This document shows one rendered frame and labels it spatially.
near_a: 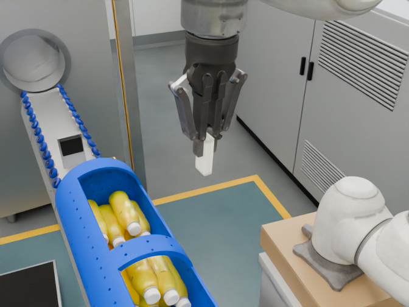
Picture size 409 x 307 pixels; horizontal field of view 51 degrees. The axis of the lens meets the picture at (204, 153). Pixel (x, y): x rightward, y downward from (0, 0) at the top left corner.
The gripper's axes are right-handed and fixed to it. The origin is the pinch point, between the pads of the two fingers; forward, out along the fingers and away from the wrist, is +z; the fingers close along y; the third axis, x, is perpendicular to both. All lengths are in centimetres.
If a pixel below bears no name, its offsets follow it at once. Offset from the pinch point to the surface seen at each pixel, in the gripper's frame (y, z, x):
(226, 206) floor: 117, 159, 135
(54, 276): -8, 151, 125
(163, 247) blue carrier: 3.9, 42.1, 21.3
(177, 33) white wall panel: 255, 141, 448
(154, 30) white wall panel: 224, 136, 455
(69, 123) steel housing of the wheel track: 17, 72, 148
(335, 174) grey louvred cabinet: 160, 113, 84
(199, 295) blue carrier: 11, 57, 14
